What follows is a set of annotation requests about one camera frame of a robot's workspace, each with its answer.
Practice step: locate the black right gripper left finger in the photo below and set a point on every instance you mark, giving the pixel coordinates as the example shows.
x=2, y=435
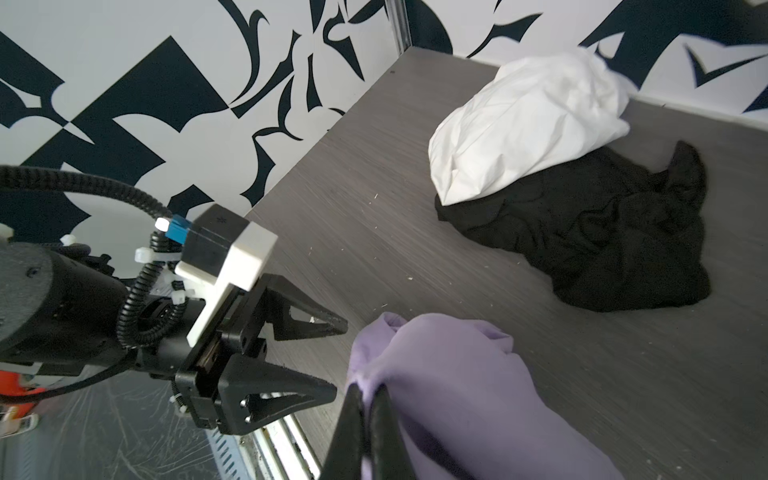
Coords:
x=345, y=454

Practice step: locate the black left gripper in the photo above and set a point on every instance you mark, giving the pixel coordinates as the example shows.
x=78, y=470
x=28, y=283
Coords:
x=217, y=384

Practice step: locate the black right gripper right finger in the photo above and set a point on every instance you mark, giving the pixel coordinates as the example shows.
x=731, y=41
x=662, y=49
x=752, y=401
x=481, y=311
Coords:
x=389, y=458

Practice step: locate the lilac purple cloth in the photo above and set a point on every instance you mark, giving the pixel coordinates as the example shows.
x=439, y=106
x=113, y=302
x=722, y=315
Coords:
x=466, y=402

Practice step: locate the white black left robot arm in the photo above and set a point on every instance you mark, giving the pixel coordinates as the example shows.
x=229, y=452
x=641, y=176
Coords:
x=59, y=310

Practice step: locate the black cloth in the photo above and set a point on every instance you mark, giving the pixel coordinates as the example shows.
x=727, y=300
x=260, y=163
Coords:
x=610, y=234

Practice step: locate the white cloth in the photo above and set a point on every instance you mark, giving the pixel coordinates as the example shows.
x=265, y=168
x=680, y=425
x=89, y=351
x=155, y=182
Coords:
x=537, y=112

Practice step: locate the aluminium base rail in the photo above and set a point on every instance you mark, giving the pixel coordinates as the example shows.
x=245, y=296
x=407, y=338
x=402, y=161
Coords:
x=279, y=450

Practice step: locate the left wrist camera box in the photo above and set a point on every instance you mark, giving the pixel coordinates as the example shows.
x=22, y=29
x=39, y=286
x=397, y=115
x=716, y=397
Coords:
x=221, y=252

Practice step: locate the aluminium corner frame post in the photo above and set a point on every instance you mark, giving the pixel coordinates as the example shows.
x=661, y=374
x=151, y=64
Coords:
x=398, y=18

